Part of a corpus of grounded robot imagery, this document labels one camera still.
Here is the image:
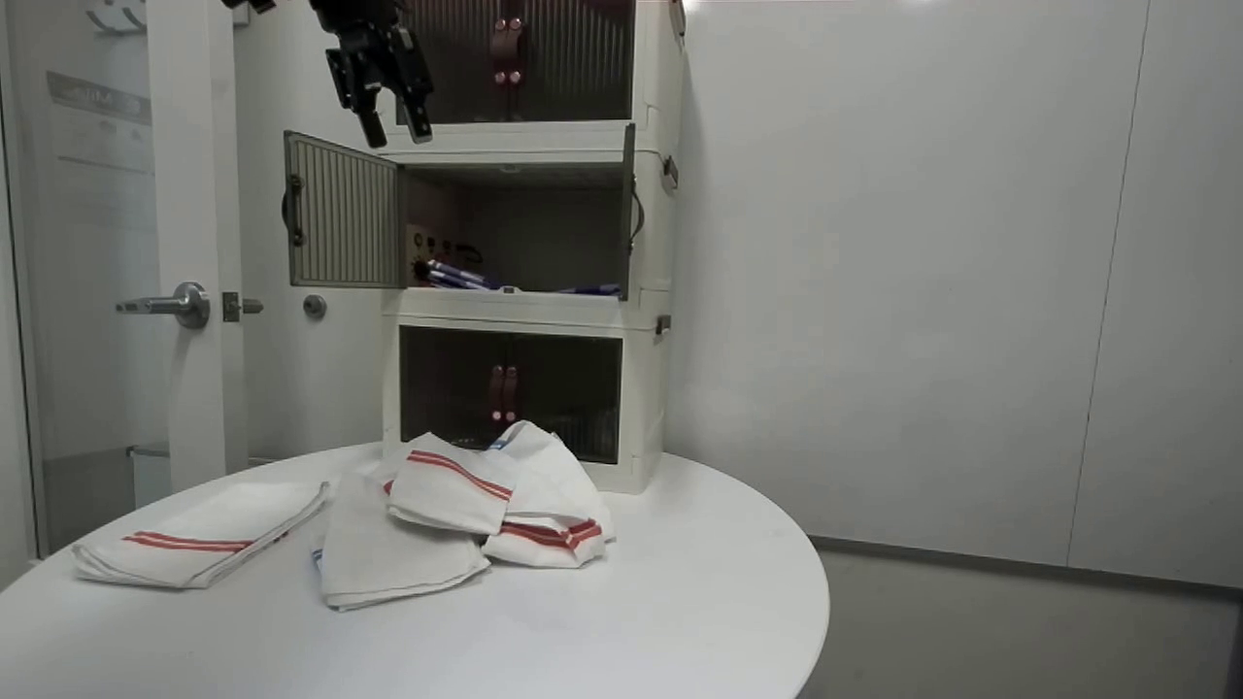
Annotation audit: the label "crumpled red-striped white towel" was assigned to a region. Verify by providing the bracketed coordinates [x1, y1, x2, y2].
[389, 419, 613, 572]

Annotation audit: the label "silver door lever handle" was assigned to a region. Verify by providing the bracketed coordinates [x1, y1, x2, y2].
[121, 282, 209, 330]

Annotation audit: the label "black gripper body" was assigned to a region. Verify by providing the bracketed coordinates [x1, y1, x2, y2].
[313, 0, 416, 54]

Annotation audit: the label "folded red-striped white towel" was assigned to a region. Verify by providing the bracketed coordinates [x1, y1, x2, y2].
[74, 480, 329, 590]

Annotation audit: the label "white door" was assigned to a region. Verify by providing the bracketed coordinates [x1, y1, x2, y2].
[148, 0, 250, 490]

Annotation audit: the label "white stacked cabinet unit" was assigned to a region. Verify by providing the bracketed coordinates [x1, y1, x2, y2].
[381, 0, 687, 490]

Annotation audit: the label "crumpled blue-striped white towel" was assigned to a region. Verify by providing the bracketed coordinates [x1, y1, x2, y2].
[320, 472, 490, 608]

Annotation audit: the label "blue items inside cabinet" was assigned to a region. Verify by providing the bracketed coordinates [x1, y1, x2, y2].
[414, 256, 621, 295]

